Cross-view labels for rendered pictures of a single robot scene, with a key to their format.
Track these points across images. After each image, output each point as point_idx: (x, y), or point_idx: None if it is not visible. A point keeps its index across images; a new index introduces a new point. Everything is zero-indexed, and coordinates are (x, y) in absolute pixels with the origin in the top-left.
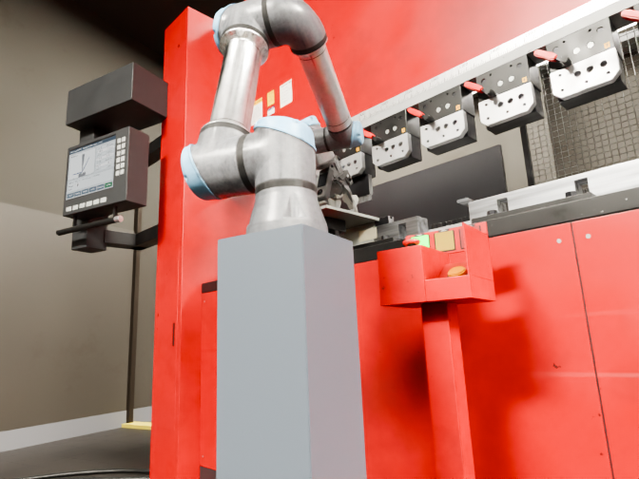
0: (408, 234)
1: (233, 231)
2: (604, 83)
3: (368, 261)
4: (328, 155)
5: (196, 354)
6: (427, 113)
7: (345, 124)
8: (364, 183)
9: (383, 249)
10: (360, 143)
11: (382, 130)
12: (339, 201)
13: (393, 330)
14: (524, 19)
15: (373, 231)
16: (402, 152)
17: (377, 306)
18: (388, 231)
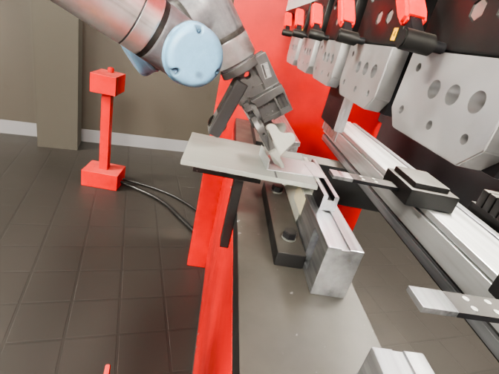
0: (312, 259)
1: (288, 64)
2: None
3: (232, 262)
4: (226, 59)
5: (218, 178)
6: (450, 9)
7: (132, 41)
8: (337, 107)
9: (235, 271)
10: (193, 87)
11: (376, 10)
12: (282, 126)
13: (211, 369)
14: None
15: (302, 200)
16: (365, 97)
17: (218, 323)
18: (307, 222)
